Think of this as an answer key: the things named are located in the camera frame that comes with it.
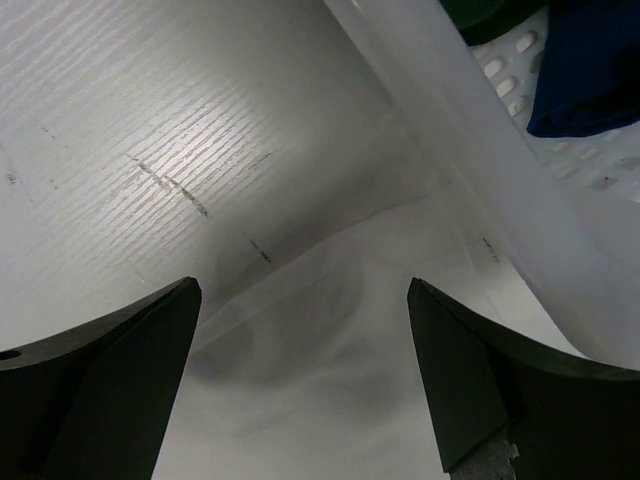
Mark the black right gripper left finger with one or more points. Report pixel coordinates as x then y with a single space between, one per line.
94 401

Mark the white printed t-shirt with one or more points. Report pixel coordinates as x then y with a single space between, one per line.
311 373

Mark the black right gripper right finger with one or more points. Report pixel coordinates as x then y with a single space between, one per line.
504 406

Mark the white plastic basket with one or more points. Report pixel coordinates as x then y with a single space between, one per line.
577 249

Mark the blue t-shirt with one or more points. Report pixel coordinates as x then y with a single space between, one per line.
588 81

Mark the green and white t-shirt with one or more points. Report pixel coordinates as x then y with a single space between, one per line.
481 21

